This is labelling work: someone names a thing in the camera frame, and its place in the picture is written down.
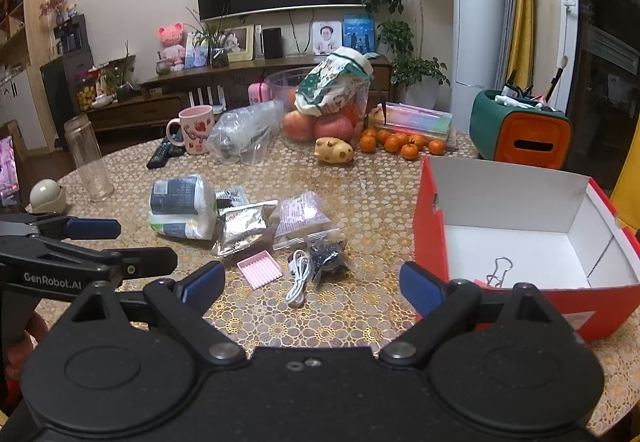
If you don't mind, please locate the blue picture card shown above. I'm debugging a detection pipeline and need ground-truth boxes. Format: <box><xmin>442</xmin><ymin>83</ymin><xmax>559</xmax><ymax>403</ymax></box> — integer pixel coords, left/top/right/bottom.
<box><xmin>342</xmin><ymin>15</ymin><xmax>376</xmax><ymax>55</ymax></box>

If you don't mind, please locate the person left hand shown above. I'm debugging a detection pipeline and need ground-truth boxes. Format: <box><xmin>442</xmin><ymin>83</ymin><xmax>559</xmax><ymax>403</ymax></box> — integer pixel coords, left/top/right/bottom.
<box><xmin>6</xmin><ymin>312</ymin><xmax>49</xmax><ymax>380</ymax></box>

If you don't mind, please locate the pink pig plush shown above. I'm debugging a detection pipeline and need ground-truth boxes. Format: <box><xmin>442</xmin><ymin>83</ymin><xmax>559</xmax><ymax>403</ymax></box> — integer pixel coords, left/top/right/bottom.
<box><xmin>157</xmin><ymin>22</ymin><xmax>186</xmax><ymax>71</ymax></box>

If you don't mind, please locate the black remote control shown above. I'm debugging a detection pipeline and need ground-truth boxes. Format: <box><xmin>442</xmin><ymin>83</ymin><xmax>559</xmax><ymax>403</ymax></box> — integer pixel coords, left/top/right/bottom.
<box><xmin>146</xmin><ymin>139</ymin><xmax>186</xmax><ymax>170</ymax></box>

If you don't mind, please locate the pastel pen case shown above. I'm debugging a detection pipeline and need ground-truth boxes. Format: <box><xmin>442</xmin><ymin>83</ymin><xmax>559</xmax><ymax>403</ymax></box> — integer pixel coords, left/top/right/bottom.
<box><xmin>368</xmin><ymin>102</ymin><xmax>452</xmax><ymax>141</ymax></box>

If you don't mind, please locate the yellow giraffe chair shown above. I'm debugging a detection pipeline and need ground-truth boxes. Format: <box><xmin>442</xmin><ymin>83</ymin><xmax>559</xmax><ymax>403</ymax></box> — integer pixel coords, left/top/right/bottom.
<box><xmin>612</xmin><ymin>125</ymin><xmax>639</xmax><ymax>235</ymax></box>

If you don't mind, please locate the green orange tissue box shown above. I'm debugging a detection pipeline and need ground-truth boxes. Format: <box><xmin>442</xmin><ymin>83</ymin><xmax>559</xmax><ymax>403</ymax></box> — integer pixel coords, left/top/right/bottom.
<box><xmin>469</xmin><ymin>90</ymin><xmax>573</xmax><ymax>170</ymax></box>

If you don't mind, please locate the yellow curtain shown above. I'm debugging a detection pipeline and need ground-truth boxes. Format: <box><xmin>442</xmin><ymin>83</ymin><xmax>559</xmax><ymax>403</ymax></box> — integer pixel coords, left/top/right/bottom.
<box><xmin>508</xmin><ymin>0</ymin><xmax>535</xmax><ymax>87</ymax></box>

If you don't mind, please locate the white usb cable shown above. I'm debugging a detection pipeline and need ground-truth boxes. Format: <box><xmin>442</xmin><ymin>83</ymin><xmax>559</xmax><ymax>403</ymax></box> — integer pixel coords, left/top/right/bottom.
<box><xmin>284</xmin><ymin>248</ymin><xmax>314</xmax><ymax>309</ymax></box>

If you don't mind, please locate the clear glass jar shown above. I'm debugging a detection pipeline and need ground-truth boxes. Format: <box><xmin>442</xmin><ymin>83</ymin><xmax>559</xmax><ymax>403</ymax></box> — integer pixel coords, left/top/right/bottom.
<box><xmin>64</xmin><ymin>115</ymin><xmax>114</xmax><ymax>201</ymax></box>

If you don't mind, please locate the red cardboard box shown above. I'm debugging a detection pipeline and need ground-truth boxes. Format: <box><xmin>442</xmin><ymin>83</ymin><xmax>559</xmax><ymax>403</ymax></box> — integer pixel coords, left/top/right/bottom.
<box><xmin>413</xmin><ymin>157</ymin><xmax>639</xmax><ymax>341</ymax></box>

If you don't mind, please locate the silver foil snack bag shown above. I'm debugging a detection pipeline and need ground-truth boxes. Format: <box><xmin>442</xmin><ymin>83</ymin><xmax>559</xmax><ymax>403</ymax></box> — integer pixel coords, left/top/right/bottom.
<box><xmin>212</xmin><ymin>200</ymin><xmax>280</xmax><ymax>259</ymax></box>

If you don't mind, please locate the clear plastic zip bag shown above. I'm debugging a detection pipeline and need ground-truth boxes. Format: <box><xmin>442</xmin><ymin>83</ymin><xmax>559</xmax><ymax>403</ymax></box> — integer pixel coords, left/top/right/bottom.
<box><xmin>205</xmin><ymin>100</ymin><xmax>284</xmax><ymax>165</ymax></box>

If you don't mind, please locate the white air conditioner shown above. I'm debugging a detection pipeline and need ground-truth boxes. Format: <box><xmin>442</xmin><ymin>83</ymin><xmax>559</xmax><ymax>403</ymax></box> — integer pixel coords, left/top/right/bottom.
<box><xmin>450</xmin><ymin>0</ymin><xmax>504</xmax><ymax>132</ymax></box>

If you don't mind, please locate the baby portrait photo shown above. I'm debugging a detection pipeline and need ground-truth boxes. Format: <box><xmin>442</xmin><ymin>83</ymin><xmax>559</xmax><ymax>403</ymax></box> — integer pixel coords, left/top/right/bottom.
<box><xmin>312</xmin><ymin>21</ymin><xmax>342</xmax><ymax>56</ymax></box>

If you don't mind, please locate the white tissue pack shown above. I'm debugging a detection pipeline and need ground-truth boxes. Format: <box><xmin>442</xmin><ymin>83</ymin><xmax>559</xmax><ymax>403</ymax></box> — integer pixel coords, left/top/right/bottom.
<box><xmin>148</xmin><ymin>174</ymin><xmax>218</xmax><ymax>241</ymax></box>

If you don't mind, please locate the pink small tray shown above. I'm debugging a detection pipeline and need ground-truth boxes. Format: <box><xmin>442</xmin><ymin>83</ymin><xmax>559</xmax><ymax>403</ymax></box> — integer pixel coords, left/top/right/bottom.
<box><xmin>236</xmin><ymin>250</ymin><xmax>282</xmax><ymax>290</ymax></box>

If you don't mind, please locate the clear fruit bowl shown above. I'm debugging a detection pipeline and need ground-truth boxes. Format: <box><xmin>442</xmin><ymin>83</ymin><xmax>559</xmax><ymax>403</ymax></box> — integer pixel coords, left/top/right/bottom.
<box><xmin>266</xmin><ymin>67</ymin><xmax>371</xmax><ymax>150</ymax></box>

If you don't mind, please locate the black item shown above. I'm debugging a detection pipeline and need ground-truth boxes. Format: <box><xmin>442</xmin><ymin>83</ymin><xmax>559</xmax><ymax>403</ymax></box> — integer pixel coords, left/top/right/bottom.
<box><xmin>309</xmin><ymin>237</ymin><xmax>348</xmax><ymax>287</ymax></box>

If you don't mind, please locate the beige round container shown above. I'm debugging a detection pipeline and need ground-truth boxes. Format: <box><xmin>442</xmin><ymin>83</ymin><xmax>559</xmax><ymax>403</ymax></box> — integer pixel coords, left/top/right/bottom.
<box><xmin>29</xmin><ymin>179</ymin><xmax>67</xmax><ymax>213</ymax></box>

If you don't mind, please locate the yellow spotted pig toy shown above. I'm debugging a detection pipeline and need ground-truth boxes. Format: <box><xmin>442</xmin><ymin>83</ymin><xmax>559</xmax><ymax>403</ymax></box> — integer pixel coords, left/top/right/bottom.
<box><xmin>314</xmin><ymin>137</ymin><xmax>354</xmax><ymax>165</ymax></box>

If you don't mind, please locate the purple white snack pack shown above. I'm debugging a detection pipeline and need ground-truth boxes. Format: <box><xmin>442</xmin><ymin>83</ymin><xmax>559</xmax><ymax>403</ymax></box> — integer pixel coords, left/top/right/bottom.
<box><xmin>273</xmin><ymin>191</ymin><xmax>333</xmax><ymax>250</ymax></box>

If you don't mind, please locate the pink strawberry mug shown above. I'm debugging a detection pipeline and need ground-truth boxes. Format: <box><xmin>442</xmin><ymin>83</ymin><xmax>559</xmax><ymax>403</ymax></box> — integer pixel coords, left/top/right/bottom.
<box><xmin>166</xmin><ymin>105</ymin><xmax>215</xmax><ymax>156</ymax></box>

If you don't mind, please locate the green white printed bag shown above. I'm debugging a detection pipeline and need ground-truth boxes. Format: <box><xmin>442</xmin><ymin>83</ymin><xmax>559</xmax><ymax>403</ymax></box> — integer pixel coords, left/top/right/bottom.
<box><xmin>294</xmin><ymin>46</ymin><xmax>373</xmax><ymax>120</ymax></box>

